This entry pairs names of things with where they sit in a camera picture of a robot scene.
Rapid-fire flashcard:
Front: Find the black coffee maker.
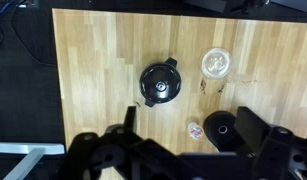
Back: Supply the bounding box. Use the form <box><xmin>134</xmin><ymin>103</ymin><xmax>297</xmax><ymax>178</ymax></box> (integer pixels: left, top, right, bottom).
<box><xmin>203</xmin><ymin>111</ymin><xmax>248</xmax><ymax>153</ymax></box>

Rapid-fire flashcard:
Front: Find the black lidded grey pot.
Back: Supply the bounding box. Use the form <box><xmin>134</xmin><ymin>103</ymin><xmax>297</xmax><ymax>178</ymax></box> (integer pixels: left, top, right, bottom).
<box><xmin>139</xmin><ymin>58</ymin><xmax>182</xmax><ymax>107</ymax></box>

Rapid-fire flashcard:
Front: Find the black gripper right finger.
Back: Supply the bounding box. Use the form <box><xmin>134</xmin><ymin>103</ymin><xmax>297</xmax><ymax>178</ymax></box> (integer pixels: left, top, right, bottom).
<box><xmin>235</xmin><ymin>106</ymin><xmax>271</xmax><ymax>152</ymax></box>

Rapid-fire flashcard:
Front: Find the white coffee capsule on table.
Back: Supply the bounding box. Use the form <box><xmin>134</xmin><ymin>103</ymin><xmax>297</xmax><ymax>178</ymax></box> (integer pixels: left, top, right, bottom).
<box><xmin>188</xmin><ymin>122</ymin><xmax>204</xmax><ymax>140</ymax></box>

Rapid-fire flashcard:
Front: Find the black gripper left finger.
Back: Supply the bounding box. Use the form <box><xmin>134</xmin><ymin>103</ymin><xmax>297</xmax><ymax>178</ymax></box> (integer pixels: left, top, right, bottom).
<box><xmin>124</xmin><ymin>106</ymin><xmax>137</xmax><ymax>133</ymax></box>

